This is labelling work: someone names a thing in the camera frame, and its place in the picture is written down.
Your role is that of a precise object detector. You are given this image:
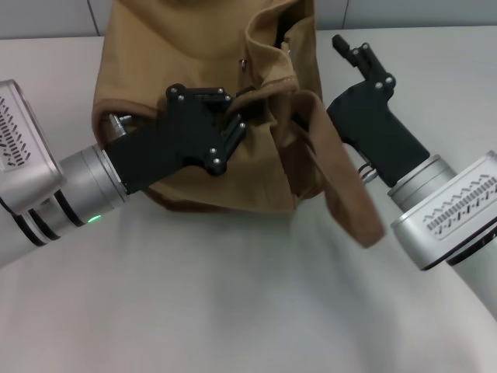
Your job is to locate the left gripper silver cable plug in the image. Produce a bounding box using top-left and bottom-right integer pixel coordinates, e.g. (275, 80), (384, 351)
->
(108, 112), (135, 140)

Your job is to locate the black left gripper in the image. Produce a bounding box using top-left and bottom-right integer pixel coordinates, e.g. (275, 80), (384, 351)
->
(104, 82), (255, 196)

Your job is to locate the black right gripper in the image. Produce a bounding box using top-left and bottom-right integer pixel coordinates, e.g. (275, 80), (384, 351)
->
(326, 34), (432, 188)

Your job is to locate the khaki canvas food bag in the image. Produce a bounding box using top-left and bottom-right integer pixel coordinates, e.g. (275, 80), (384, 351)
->
(92, 0), (388, 250)

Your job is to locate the right gripper cable with plug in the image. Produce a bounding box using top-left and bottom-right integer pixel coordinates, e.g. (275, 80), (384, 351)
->
(358, 160), (380, 184)

